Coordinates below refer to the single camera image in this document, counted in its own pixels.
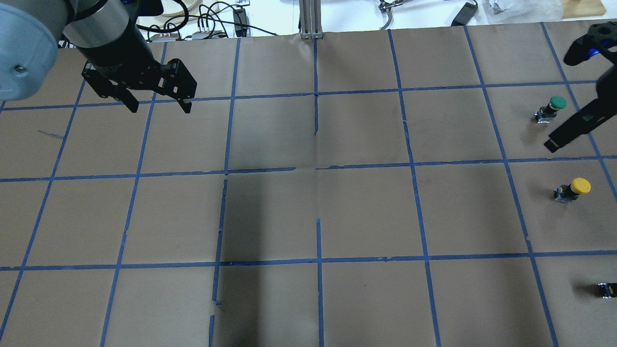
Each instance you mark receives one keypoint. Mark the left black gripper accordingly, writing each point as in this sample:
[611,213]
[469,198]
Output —
[121,57]

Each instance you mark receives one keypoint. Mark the clear plastic bag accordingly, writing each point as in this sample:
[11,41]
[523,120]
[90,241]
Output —
[522,11]

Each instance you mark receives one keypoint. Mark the aluminium frame post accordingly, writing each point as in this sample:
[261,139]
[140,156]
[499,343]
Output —
[310,20]

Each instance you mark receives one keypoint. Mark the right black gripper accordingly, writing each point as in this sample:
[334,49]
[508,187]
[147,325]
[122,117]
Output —
[586,117]

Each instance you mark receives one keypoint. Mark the wooden board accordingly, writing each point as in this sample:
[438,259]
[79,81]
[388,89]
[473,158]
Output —
[583,8]

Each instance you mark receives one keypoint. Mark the metal cane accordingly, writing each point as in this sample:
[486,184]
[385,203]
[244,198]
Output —
[385,7]

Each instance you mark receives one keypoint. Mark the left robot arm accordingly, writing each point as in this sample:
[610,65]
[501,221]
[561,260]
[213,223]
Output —
[31,30]

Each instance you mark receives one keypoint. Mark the small black button base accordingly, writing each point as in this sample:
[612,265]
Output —
[607,290]

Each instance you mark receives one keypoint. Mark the black power adapter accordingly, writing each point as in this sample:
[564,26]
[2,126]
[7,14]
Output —
[240,22]

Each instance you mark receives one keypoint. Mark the yellow push button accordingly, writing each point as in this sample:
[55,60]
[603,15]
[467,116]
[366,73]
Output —
[568,193]

